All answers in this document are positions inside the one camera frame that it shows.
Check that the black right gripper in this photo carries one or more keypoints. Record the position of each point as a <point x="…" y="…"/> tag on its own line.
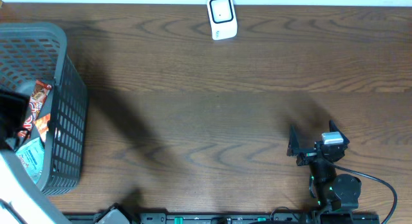
<point x="307" y="154"/>

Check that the red Top chocolate bar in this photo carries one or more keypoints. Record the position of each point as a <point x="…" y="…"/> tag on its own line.
<point x="37" y="100"/>

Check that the teal wet wipes pack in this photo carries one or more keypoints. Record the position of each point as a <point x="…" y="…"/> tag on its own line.
<point x="31" y="156"/>

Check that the orange Kleenex tissue pack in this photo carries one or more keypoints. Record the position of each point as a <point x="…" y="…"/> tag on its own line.
<point x="42" y="126"/>

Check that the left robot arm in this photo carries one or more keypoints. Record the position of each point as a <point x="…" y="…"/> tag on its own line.
<point x="21" y="200"/>

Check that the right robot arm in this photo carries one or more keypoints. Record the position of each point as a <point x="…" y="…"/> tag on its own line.
<point x="337" y="194"/>

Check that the white barcode scanner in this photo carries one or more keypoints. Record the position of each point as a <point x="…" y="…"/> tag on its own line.
<point x="222" y="17"/>

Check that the grey plastic basket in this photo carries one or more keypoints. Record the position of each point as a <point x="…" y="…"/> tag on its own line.
<point x="32" y="52"/>

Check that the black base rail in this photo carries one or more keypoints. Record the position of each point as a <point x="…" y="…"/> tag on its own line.
<point x="117" y="214"/>

